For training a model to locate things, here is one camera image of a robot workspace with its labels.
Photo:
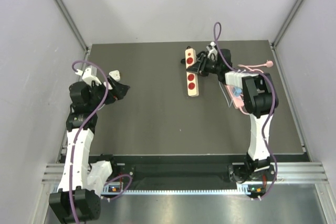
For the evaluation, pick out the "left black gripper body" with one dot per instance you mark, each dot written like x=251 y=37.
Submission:
x=113 y=93

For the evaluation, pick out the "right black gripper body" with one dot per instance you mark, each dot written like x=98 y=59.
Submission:
x=207 y=66

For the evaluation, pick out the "white square plug adapter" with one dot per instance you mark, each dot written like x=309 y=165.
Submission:
x=115 y=74

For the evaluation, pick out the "beige wooden power strip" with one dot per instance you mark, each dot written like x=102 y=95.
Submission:
x=191 y=78

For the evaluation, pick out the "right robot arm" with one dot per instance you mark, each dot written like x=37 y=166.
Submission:
x=257 y=94

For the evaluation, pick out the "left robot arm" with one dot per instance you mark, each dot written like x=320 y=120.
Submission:
x=78 y=196

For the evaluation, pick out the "blue plug on pink strip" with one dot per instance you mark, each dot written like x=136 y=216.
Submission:
x=236 y=91

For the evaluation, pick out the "pink power strip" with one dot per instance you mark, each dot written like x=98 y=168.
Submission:
x=236 y=102

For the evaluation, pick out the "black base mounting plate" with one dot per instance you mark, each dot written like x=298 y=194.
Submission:
x=178 y=172

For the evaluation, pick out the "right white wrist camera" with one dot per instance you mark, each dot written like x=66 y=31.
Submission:
x=212 y=51

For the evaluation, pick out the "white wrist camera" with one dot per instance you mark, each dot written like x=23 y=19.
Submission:
x=212 y=51
x=89 y=75

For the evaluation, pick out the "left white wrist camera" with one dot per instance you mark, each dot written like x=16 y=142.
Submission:
x=89 y=75

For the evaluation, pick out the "slotted grey cable duct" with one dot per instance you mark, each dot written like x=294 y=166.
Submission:
x=113 y=189

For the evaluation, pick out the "aluminium frame rail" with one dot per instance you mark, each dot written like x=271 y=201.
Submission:
x=71 y=24

